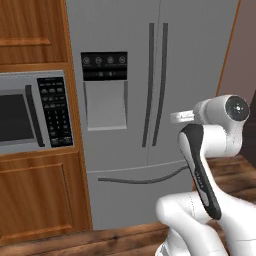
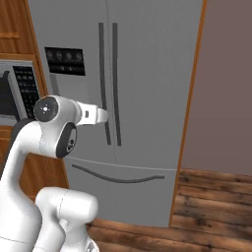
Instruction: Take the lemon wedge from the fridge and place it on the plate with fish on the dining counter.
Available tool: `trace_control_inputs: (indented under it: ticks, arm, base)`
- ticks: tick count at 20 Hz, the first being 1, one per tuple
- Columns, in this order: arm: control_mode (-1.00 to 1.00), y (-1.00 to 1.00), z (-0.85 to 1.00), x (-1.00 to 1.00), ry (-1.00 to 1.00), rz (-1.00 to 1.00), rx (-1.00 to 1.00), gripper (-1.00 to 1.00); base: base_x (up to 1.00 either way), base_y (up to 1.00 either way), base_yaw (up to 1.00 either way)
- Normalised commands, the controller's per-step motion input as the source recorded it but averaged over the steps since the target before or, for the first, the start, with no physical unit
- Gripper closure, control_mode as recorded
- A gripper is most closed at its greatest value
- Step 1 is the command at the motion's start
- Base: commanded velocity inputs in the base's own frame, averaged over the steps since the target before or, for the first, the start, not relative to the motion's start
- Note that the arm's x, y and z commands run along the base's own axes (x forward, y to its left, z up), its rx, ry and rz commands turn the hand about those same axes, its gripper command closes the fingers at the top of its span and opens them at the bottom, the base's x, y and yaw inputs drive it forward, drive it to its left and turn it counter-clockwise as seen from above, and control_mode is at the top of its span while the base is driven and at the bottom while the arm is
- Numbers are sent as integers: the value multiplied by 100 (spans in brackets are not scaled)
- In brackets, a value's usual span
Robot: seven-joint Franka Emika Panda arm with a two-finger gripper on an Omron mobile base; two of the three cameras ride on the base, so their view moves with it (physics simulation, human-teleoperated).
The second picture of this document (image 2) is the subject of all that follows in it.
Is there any grey fridge drawer front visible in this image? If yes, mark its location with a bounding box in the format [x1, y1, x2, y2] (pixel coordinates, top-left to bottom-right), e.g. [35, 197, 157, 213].
[63, 156, 178, 228]

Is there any dark grey fridge door handle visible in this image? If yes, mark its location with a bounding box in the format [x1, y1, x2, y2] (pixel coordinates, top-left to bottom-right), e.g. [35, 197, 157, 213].
[111, 22, 123, 148]
[97, 22, 112, 147]

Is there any silver microwave oven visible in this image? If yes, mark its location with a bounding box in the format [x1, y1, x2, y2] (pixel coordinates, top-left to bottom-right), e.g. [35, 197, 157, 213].
[0, 59, 42, 128]

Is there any wooden fridge side panel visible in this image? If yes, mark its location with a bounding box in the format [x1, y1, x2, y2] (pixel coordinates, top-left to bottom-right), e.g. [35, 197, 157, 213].
[168, 0, 209, 228]

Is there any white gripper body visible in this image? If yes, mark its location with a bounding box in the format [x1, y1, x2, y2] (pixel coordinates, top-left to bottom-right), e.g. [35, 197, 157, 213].
[96, 107, 109, 125]

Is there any dark curved fridge drawer handle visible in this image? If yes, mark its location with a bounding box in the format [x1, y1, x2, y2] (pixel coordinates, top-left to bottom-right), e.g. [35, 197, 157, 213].
[71, 162, 166, 184]

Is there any wooden cupboard housing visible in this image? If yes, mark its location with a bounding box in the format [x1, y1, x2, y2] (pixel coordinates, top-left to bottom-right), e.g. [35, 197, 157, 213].
[0, 0, 71, 202]

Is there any grey fridge left door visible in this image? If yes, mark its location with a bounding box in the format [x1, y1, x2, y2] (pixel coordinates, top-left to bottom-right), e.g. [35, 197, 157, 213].
[27, 0, 117, 165]

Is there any grey fridge door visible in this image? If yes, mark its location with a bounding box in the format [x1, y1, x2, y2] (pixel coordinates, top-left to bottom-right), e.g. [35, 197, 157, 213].
[106, 0, 205, 171]
[27, 0, 117, 165]

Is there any grey fridge right door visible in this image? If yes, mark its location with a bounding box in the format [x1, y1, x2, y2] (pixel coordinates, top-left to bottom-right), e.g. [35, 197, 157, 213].
[106, 0, 205, 171]

